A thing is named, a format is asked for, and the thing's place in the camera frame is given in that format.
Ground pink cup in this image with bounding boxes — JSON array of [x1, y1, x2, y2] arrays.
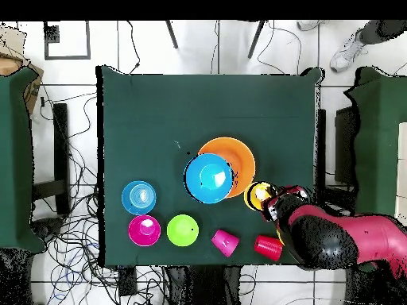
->
[[211, 229, 241, 259]]

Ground black metal frame bar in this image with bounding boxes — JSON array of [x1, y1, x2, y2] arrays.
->
[[33, 102, 72, 217]]

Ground small yellow orange cup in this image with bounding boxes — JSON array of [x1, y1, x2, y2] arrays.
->
[[243, 180, 277, 213]]

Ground large orange bowl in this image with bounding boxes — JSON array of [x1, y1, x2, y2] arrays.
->
[[197, 137, 257, 199]]

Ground black computer case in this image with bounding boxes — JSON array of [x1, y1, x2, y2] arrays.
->
[[333, 106, 359, 185]]

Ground red cup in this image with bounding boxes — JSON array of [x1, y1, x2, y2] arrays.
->
[[253, 234, 284, 262]]

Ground dark green table cloth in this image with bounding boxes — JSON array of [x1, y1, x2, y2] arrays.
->
[[95, 65, 325, 268]]

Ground grey chair base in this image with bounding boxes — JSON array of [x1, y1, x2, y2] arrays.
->
[[29, 217, 66, 244]]

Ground black cable with plug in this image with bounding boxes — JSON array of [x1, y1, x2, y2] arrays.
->
[[126, 20, 141, 75]]

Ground pink bowl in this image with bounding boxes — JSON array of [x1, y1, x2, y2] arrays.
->
[[127, 214, 162, 248]]

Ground cardboard box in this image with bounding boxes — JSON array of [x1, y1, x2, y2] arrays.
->
[[0, 26, 45, 115]]

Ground black square floor frame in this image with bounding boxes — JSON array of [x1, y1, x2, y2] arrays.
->
[[43, 21, 91, 60]]

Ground large blue bowl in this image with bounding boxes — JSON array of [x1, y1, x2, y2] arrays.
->
[[183, 152, 235, 205]]

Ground camera tripod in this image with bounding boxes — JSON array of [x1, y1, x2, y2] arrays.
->
[[164, 19, 266, 60]]

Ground light blue shallow bowl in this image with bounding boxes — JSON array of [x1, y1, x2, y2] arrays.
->
[[121, 180, 157, 216]]

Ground green cloth side table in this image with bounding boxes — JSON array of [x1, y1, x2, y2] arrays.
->
[[343, 65, 407, 220], [0, 68, 45, 255]]

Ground green bowl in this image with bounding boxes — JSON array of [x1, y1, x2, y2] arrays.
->
[[166, 214, 200, 248]]

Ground person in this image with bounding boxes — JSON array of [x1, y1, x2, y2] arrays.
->
[[297, 19, 407, 74]]

